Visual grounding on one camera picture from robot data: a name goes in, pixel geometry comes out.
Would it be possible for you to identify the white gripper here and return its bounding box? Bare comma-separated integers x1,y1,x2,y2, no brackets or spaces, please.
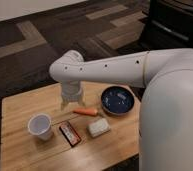
60,81,84,110

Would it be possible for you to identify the orange pepper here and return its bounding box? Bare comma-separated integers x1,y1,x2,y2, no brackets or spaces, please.
73,108,98,116

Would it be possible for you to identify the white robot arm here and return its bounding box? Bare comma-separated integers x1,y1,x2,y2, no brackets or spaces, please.
49,48,193,171

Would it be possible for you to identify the red black snack packet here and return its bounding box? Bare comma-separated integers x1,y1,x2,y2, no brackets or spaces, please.
59,121,81,147

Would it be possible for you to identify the white sponge block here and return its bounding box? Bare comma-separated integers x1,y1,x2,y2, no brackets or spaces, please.
88,118,110,137

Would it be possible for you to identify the dark blue bowl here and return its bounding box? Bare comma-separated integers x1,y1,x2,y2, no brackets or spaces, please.
100,86,135,116

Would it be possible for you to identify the black cabinet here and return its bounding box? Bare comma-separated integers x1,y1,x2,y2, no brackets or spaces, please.
139,0,193,50

